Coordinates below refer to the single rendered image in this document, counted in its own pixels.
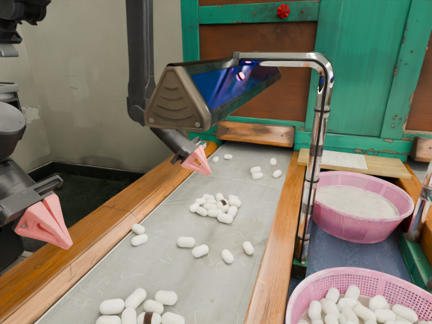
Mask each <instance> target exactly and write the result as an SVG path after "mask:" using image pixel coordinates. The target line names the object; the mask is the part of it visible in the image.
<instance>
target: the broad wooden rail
mask: <svg viewBox="0 0 432 324"><path fill-rule="evenodd" d="M201 141H202V142H206V147H205V148H204V153H205V156H206V159H208V158H209V157H210V156H211V155H212V154H213V153H214V152H215V151H216V150H217V149H218V148H219V146H218V145H217V144H216V143H215V142H214V141H206V140H201ZM174 156H175V154H173V155H172V156H170V157H169V158H168V159H166V160H165V161H164V162H162V163H161V164H159V165H158V166H156V167H155V168H153V169H152V170H151V171H150V172H148V173H146V174H145V175H144V176H142V177H141V178H139V179H138V180H137V181H135V182H133V183H132V184H131V185H129V186H128V187H126V188H125V189H124V190H122V191H121V192H120V193H118V194H117V195H115V196H114V197H112V198H111V199H109V200H108V201H107V202H105V203H104V204H102V205H101V206H100V207H98V208H97V209H96V210H94V211H92V212H91V213H90V214H89V215H87V216H85V217H84V218H83V219H81V220H80V221H78V222H77V223H76V224H74V225H73V226H72V227H70V228H68V229H67V231H68V233H69V236H70V237H71V240H72V242H73V244H72V246H71V247H70V248H69V249H67V250H65V249H62V248H61V247H58V246H55V245H53V244H50V243H47V244H46V245H45V246H43V247H41V248H40V249H39V250H37V251H36V252H34V253H33V254H32V255H30V256H29V257H28V258H26V259H24V260H23V261H22V262H20V263H19V264H17V265H16V266H15V267H13V268H12V269H11V270H9V271H8V272H6V273H5V274H3V275H2V276H0V324H34V323H36V322H37V321H38V320H39V319H40V318H41V317H42V316H43V315H44V314H45V313H46V312H47V311H48V310H50V309H51V308H52V306H54V304H56V303H57V302H58V301H59V300H60V299H61V297H63V296H64V295H65V294H66V293H67V292H68V291H69V290H70V289H71V288H72V287H73V286H74V285H76V284H77V283H78V282H79V281H80V280H81V279H82V278H83V277H84V276H85V275H86V274H87V273H88V272H90V270H92V268H93V267H94V266H95V265H96V264H97V263H99V261H101V259H103V258H104V257H105V256H106V255H107V254H108V253H109V252H110V251H111V250H112V249H113V248H114V247H116V246H117V245H118V244H119V243H120V242H121V241H122V240H123V239H124V238H125V237H126V236H127V235H128V234H129V233H130V232H131V231H132V225H134V224H139V223H140V222H141V221H143V220H144V219H145V218H146V217H147V216H148V215H149V214H150V213H151V212H152V211H153V210H154V209H155V208H157V207H158V206H159V205H160V204H161V203H162V202H163V201H164V200H165V199H166V198H167V197H168V196H169V195H170V194H171V193H172V192H173V191H174V190H175V189H176V188H177V187H178V186H179V185H180V184H181V183H183V182H184V181H185V180H186V179H187V178H188V177H189V176H190V175H191V174H192V173H193V172H194V170H190V169H187V168H183V167H182V166H181V165H180V162H182V161H181V160H179V161H177V162H176V163H175V164H174V165H172V164H171V163H170V161H171V159H172V158H173V157H174Z"/></svg>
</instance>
